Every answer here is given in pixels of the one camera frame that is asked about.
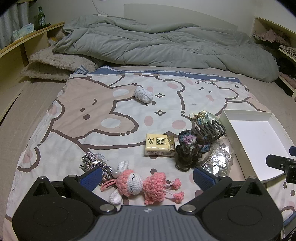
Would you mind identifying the twisted rope tassel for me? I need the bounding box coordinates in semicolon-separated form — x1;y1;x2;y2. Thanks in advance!
80;152;114;186

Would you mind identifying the green glass bottle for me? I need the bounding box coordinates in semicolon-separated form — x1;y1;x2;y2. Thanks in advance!
36;6;46;31

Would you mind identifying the pile of folded clothes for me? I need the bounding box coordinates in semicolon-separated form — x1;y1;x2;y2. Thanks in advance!
253;28;292;47

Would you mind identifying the black hair tie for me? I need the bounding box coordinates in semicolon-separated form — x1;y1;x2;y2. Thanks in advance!
175;161;197;172

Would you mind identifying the pale tissue packet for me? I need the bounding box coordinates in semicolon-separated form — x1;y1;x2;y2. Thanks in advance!
12;23;35;41

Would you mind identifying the beige fluffy pillow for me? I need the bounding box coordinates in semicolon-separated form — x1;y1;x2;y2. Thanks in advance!
19;30;98;82

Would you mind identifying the blue brocade drawstring pouch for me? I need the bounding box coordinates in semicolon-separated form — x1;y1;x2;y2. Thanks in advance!
189;110;219;127

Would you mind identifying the white cardboard box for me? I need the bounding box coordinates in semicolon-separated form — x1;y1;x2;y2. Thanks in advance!
218;109;296;183

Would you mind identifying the clear plastic bag of cords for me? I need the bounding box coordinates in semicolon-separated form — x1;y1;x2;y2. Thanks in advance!
201;141;235;178

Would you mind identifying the grey curtain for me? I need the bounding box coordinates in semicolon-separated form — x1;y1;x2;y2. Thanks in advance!
0;2;39;49

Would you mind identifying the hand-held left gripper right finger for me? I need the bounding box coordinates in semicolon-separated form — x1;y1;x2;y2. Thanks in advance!
181;167;267;216

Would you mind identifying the bear printed blanket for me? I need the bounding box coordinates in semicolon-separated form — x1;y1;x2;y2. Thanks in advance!
16;65;296;233

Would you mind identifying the white charger cable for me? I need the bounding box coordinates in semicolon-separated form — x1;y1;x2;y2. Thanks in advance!
91;0;109;17

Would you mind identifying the grey duvet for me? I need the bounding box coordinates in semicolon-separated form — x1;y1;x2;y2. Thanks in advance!
53;16;279;83

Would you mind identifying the dark hair claw clip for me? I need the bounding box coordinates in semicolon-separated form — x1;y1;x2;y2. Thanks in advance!
194;119;226;142

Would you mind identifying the wooden open shelf unit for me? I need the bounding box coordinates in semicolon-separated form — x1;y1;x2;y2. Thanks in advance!
252;16;296;103

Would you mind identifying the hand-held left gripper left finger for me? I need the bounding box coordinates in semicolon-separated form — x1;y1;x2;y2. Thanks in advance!
30;167;117;216

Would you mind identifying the pink crochet doll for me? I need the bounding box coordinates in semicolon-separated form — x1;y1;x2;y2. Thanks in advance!
100;162;185;206

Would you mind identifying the grey white yarn ball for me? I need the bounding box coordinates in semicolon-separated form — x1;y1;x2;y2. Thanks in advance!
134;87;154;104

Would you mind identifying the yellow tissue pack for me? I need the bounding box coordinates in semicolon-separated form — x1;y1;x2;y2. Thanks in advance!
144;133;176;157

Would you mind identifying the multicolour crochet scrunchie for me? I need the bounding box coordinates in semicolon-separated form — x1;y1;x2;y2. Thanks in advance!
175;130;212;168

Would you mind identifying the wooden bedside shelf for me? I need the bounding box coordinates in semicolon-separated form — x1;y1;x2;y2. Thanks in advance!
0;22;65;124

